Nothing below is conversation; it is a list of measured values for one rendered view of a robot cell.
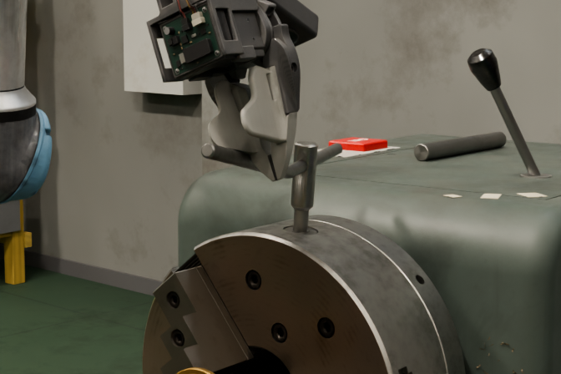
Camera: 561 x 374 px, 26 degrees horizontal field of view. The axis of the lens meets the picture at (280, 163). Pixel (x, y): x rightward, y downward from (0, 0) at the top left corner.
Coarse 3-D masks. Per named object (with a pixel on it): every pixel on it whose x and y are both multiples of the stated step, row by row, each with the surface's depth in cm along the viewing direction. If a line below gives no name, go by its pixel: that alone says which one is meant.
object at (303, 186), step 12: (300, 144) 115; (312, 144) 115; (300, 156) 115; (312, 156) 115; (312, 168) 115; (300, 180) 115; (312, 180) 115; (300, 192) 115; (312, 192) 116; (300, 204) 116; (312, 204) 116; (300, 216) 116; (300, 228) 116
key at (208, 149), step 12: (204, 144) 94; (336, 144) 124; (204, 156) 94; (216, 156) 94; (228, 156) 96; (240, 156) 99; (324, 156) 119; (252, 168) 102; (288, 168) 110; (300, 168) 113
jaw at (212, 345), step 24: (192, 264) 120; (168, 288) 117; (192, 288) 117; (168, 312) 117; (192, 312) 115; (216, 312) 117; (168, 336) 115; (192, 336) 113; (216, 336) 115; (240, 336) 117; (192, 360) 111; (216, 360) 113; (240, 360) 115
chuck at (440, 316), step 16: (336, 224) 121; (352, 224) 121; (368, 240) 118; (384, 240) 119; (400, 256) 118; (416, 272) 117; (416, 288) 115; (432, 288) 117; (432, 304) 116; (432, 320) 115; (448, 320) 116; (448, 336) 115; (448, 352) 115; (448, 368) 114; (464, 368) 116
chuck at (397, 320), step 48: (240, 240) 116; (288, 240) 113; (336, 240) 116; (240, 288) 117; (288, 288) 113; (336, 288) 110; (384, 288) 112; (144, 336) 125; (288, 336) 114; (336, 336) 110; (384, 336) 108; (432, 336) 113
